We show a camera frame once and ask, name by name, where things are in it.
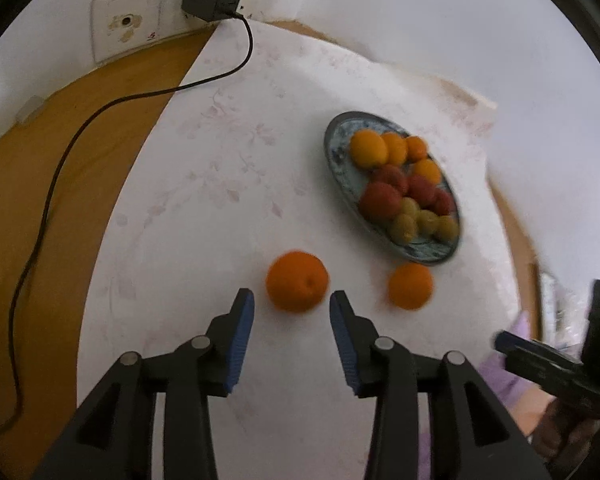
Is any blue patterned ceramic plate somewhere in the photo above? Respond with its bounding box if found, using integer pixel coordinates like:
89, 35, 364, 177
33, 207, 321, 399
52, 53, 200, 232
324, 111, 462, 266

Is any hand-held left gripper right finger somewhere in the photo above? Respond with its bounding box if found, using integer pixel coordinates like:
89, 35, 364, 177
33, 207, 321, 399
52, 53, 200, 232
328, 290, 551, 480

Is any black power cable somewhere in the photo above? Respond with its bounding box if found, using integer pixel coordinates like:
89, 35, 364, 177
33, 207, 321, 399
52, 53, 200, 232
0, 12, 254, 441

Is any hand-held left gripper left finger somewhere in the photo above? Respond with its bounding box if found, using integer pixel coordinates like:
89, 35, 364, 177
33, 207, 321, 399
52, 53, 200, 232
32, 287, 256, 480

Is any purple fleece towel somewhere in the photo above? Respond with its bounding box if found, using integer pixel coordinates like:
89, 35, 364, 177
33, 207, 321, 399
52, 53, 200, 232
415, 310, 556, 480

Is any person's right forearm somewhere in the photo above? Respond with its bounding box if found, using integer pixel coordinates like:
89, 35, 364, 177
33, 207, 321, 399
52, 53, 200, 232
550, 435, 600, 480

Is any stained white coaxial wall plate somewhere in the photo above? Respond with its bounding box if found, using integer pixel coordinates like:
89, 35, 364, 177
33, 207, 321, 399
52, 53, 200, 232
91, 0, 163, 66

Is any person's right hand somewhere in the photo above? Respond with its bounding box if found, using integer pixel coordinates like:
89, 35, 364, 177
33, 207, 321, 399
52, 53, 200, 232
530, 395, 600, 468

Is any large dark orange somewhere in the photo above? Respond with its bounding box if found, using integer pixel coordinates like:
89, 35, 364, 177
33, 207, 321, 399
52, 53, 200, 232
265, 250, 329, 313

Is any small white wall clip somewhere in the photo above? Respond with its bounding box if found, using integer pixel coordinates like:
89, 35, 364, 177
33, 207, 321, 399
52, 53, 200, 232
17, 96, 46, 123

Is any clear plastic bag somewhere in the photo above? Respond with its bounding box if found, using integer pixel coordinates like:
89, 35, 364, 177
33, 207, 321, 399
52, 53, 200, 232
537, 270, 591, 348

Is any black power adapter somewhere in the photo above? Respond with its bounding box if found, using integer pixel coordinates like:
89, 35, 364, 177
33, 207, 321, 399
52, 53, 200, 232
181, 0, 242, 23

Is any white floral table cover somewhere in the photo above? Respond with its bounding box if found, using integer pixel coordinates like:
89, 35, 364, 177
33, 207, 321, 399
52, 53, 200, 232
75, 20, 526, 480

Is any red apple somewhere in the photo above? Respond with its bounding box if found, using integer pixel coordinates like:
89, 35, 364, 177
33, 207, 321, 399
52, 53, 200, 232
358, 181, 403, 221
406, 174, 438, 208
371, 164, 410, 193
430, 189, 457, 217

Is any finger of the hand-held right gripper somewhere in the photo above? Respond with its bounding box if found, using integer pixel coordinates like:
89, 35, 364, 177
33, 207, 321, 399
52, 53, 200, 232
494, 330, 588, 366
504, 350, 600, 418

